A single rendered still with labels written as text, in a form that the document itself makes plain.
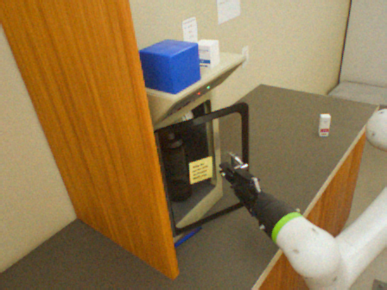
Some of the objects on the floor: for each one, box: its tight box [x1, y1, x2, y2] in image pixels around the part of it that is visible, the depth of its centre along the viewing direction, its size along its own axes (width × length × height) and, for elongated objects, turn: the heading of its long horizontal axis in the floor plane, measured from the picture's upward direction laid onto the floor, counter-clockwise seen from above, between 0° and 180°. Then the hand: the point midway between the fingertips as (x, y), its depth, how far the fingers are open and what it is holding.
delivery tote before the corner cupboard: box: [328, 80, 387, 111], centre depth 338 cm, size 61×44×33 cm
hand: (229, 173), depth 101 cm, fingers closed, pressing on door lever
